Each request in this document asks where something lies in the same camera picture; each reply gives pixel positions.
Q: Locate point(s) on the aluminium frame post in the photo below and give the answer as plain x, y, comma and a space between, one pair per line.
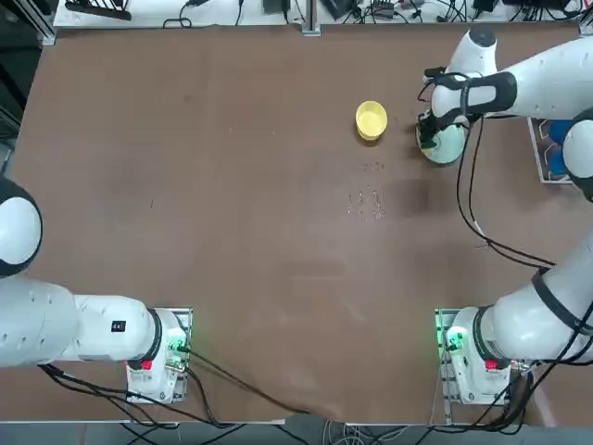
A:
310, 18

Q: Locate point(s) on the long black power brick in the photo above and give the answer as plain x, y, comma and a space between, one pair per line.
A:
337, 8

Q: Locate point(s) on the green and yellow sponge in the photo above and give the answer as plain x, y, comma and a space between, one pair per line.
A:
430, 149

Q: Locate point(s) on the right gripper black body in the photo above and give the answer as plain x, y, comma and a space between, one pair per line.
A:
432, 121

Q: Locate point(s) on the white metal dish rack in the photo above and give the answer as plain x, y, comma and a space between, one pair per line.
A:
537, 153

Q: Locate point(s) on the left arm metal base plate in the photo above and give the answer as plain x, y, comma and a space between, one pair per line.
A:
187, 320

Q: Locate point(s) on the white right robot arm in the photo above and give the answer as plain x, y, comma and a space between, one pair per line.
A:
546, 79

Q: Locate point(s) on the small yellow dish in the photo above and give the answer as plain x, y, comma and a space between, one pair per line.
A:
370, 120

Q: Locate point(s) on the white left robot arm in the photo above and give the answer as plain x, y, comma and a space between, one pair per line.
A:
69, 329

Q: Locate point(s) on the aluminium corner post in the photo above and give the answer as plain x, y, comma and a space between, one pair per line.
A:
586, 25
46, 25

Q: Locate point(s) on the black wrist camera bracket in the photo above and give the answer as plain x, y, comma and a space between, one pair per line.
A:
435, 73

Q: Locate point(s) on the pale green plate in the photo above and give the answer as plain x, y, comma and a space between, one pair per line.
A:
447, 148

